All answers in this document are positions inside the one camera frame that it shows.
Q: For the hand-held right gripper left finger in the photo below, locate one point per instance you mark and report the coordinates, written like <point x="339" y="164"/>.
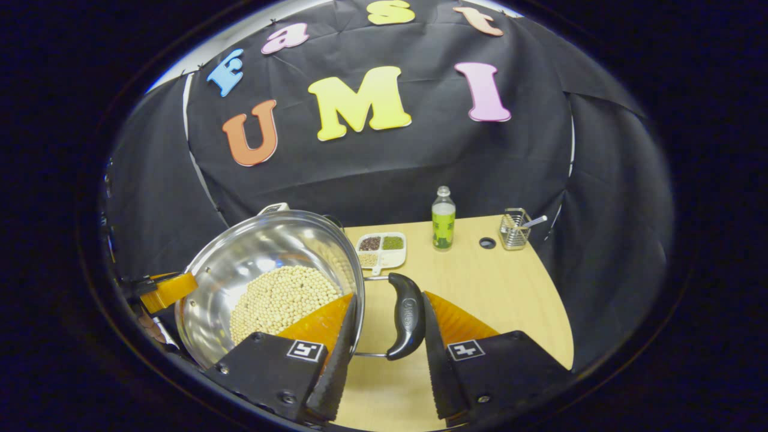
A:
<point x="342" y="360"/>

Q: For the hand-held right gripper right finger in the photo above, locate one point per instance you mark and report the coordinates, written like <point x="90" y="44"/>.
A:
<point x="438" y="372"/>

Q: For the green label drink bottle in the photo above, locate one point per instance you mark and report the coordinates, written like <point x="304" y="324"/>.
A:
<point x="443" y="225"/>

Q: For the black backdrop cloth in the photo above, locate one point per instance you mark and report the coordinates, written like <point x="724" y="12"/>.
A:
<point x="390" y="168"/>

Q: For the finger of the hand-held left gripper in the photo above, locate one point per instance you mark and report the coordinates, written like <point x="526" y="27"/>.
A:
<point x="171" y="289"/>

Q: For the pile of yellow soybeans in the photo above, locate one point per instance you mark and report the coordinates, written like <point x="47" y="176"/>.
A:
<point x="276" y="300"/>

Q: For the stainless steel pot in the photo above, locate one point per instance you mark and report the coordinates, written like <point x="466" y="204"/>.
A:
<point x="252" y="252"/>

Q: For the white divided bean tray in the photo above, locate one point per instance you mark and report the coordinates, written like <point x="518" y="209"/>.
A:
<point x="384" y="252"/>

